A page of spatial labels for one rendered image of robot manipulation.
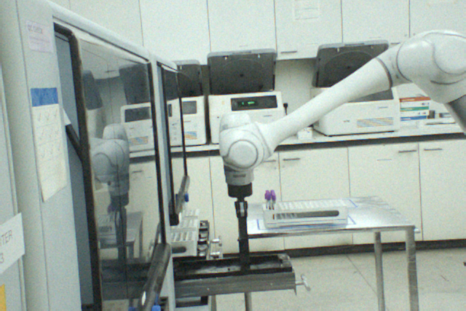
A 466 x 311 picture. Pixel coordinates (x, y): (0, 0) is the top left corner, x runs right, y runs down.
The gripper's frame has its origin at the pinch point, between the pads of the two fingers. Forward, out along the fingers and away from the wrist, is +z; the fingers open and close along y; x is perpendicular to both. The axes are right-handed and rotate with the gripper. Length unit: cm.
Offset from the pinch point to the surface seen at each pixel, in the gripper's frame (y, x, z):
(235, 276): 11.1, -3.3, 3.7
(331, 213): -38, 35, 1
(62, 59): 37, -37, -57
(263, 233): -23.0, 8.1, 2.6
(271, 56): -246, 40, -67
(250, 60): -247, 24, -66
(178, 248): -15.5, -21.0, 3.2
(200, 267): 1.5, -13.4, 3.9
